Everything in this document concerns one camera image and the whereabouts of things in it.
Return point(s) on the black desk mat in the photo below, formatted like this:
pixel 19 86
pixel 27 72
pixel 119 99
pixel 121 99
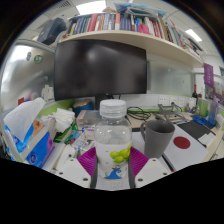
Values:
pixel 195 128

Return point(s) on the dark wine bottle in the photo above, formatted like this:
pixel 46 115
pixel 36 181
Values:
pixel 195 95

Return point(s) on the blue tissue box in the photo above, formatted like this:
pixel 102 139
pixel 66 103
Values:
pixel 38 148

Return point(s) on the frosted desk partition panel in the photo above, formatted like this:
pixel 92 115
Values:
pixel 23 73

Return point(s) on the purple hanging banner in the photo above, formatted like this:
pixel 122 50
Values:
pixel 208 76

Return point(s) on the white tissue pile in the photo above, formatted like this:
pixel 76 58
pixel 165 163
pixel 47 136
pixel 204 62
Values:
pixel 63 119

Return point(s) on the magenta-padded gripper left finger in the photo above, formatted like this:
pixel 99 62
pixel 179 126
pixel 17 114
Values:
pixel 71 170

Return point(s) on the folded white paper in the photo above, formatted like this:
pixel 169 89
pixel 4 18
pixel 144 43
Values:
pixel 206 140

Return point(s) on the flat round red coaster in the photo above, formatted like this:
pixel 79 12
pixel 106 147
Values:
pixel 182 142

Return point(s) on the grey metal laptop stand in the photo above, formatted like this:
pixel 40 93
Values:
pixel 171 115

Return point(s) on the clear plastic box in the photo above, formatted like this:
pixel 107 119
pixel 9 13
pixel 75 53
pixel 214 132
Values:
pixel 87 120

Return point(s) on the grey cup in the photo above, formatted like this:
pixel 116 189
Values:
pixel 158 140

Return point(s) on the purple drinking bottle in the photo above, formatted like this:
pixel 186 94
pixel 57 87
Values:
pixel 213 113

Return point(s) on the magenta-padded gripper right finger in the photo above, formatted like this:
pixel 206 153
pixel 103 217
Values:
pixel 153 170

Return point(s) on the dark blue box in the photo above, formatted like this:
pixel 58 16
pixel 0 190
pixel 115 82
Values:
pixel 51 31

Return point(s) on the black computer monitor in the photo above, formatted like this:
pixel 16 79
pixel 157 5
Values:
pixel 100 68

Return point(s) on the handwritten white paper sheet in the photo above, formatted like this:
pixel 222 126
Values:
pixel 137 143

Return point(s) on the clear plastic water bottle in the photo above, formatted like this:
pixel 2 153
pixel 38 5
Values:
pixel 112 140

